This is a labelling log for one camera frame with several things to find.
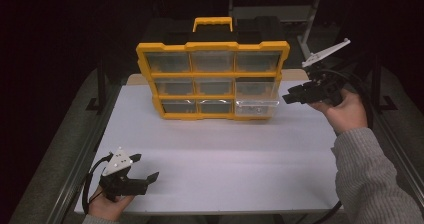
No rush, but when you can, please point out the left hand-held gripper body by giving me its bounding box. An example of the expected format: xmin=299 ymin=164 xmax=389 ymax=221
xmin=98 ymin=146 xmax=148 ymax=203

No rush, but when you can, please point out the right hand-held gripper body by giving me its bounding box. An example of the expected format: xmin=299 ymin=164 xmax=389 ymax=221
xmin=301 ymin=37 xmax=352 ymax=107

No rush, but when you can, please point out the clear pulled-out plastic drawer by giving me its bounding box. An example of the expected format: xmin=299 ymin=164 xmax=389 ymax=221
xmin=234 ymin=97 xmax=281 ymax=117

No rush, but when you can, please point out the yellow black drawer organizer case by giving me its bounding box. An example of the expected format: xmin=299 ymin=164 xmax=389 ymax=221
xmin=135 ymin=16 xmax=291 ymax=122

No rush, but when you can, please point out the person's right hand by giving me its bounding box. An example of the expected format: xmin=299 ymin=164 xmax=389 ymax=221
xmin=309 ymin=88 xmax=369 ymax=136

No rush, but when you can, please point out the person's left hand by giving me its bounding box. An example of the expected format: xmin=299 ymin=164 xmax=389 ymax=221
xmin=87 ymin=185 xmax=135 ymax=223

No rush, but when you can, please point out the light wooden board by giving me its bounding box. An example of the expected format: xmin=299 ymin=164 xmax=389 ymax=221
xmin=126 ymin=68 xmax=310 ymax=86

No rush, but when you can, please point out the black metal stand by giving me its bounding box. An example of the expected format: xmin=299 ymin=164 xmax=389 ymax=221
xmin=370 ymin=50 xmax=398 ymax=114
xmin=85 ymin=57 xmax=108 ymax=116

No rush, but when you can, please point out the set of closed clear drawers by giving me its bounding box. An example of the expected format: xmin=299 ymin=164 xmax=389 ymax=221
xmin=145 ymin=51 xmax=282 ymax=115

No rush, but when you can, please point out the aluminium frame rail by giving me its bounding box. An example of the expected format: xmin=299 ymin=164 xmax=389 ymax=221
xmin=46 ymin=83 xmax=123 ymax=224
xmin=353 ymin=82 xmax=424 ymax=200

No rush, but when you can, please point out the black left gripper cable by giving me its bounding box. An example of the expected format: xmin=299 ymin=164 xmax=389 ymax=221
xmin=81 ymin=152 xmax=115 ymax=216

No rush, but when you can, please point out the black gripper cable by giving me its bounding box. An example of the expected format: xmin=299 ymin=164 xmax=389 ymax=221
xmin=81 ymin=152 xmax=115 ymax=216
xmin=313 ymin=68 xmax=375 ymax=224

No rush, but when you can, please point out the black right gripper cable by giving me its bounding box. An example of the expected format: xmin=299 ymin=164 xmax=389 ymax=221
xmin=313 ymin=68 xmax=375 ymax=224

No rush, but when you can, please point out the grey metal desk frame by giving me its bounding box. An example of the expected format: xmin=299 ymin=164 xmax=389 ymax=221
xmin=228 ymin=0 xmax=323 ymax=69

